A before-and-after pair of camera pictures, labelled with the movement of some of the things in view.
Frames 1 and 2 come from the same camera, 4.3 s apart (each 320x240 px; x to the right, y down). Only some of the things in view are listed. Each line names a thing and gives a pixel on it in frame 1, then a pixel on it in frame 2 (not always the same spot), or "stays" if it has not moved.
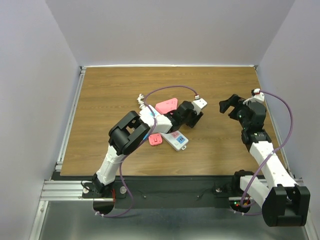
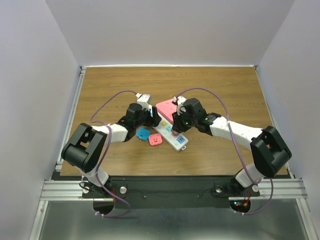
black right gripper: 224,104 -> 177,125
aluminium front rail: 65,190 stays
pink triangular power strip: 165,106 stays
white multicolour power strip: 176,140 stays
